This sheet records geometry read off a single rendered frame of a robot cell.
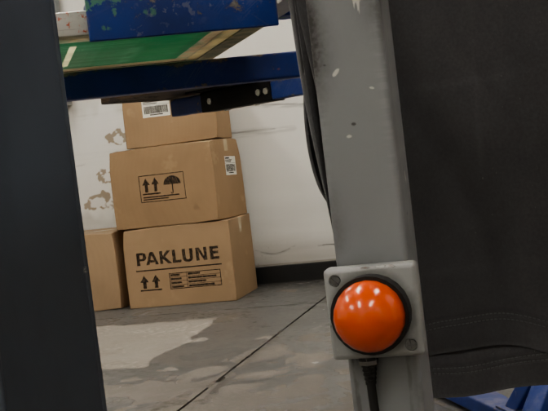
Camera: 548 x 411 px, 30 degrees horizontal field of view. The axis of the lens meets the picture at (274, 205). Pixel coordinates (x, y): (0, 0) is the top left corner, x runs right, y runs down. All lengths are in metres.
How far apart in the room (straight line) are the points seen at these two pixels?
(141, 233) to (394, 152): 4.91
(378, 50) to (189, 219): 4.80
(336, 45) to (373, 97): 0.03
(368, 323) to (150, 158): 4.91
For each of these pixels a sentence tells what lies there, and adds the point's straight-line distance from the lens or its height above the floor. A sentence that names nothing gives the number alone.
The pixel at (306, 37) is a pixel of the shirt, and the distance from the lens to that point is 0.86.
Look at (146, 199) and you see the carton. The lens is 5.43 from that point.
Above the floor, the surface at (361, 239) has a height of 0.69.
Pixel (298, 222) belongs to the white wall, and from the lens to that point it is 5.66.
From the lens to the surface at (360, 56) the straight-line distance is 0.56.
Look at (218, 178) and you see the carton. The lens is 5.31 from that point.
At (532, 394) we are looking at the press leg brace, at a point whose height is 0.22.
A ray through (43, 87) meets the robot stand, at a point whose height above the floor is 0.84.
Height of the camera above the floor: 0.74
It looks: 3 degrees down
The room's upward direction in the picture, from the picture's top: 7 degrees counter-clockwise
